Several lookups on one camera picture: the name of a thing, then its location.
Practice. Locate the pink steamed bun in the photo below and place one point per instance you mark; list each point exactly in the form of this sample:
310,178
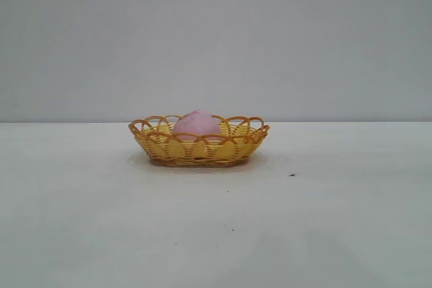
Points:
197,124

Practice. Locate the yellow woven wicker basket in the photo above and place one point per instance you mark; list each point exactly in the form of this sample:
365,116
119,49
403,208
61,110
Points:
199,153

